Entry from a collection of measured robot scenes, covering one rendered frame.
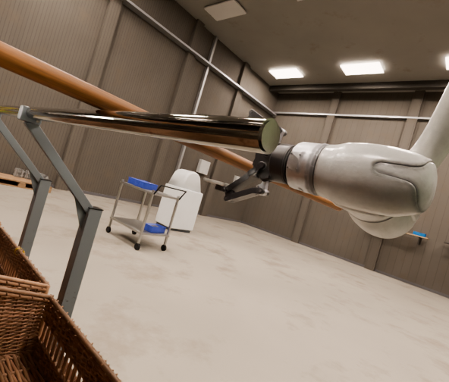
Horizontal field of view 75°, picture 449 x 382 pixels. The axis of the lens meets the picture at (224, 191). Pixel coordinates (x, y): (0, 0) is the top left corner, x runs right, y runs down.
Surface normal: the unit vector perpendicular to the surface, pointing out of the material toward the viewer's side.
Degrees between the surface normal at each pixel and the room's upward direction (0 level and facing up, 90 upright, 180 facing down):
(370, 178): 97
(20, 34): 90
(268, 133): 90
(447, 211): 90
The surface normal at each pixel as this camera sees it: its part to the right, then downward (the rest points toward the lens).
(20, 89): 0.73, 0.21
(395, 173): -0.45, -0.29
